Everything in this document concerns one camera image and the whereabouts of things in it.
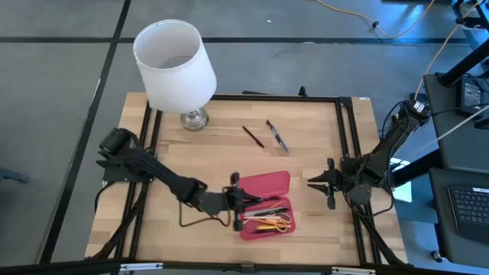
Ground black side desk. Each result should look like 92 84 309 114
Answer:
422 71 489 267

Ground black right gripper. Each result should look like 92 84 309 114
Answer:
306 157 355 211

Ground yellow extension cable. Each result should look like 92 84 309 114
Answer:
410 0 485 104
315 0 437 40

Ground white cable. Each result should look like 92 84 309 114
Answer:
416 114 489 154

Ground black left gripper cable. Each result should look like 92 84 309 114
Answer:
178 201 233 228

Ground black aluminium table frame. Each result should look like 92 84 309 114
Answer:
89 93 408 268

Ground blue and black pen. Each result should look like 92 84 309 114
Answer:
265 119 290 154

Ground black camera rig bar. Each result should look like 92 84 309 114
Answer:
0 257 489 275

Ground yellow handled scissors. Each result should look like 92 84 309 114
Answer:
263 212 293 234

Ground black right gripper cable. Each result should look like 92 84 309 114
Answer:
342 189 395 219

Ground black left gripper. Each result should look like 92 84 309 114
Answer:
198 171 269 233

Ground black laptop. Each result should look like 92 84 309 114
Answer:
446 185 489 245

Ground black stand post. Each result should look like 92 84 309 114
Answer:
438 48 489 87

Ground white shade silver table lamp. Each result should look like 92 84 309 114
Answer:
132 18 218 132

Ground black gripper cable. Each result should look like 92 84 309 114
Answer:
342 189 395 219
178 201 233 228

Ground black power cable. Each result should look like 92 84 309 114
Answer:
93 182 115 210

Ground black power adapter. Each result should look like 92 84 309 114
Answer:
455 76 483 118

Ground pink plastic supply box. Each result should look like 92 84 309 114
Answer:
237 170 297 241

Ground black equipment stand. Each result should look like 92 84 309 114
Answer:
450 0 489 36

